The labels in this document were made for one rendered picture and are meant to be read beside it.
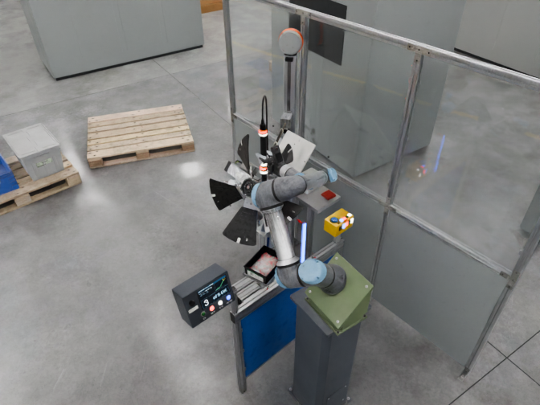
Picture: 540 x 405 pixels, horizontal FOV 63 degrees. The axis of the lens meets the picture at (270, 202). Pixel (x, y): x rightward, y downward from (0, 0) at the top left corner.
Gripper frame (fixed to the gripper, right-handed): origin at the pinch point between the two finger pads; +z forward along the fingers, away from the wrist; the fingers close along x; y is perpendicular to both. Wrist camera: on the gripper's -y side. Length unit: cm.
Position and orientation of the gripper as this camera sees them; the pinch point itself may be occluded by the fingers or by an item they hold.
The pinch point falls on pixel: (260, 152)
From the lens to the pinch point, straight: 255.8
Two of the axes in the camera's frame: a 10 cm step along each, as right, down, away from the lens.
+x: 7.5, -4.3, 5.0
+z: -6.6, -4.8, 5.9
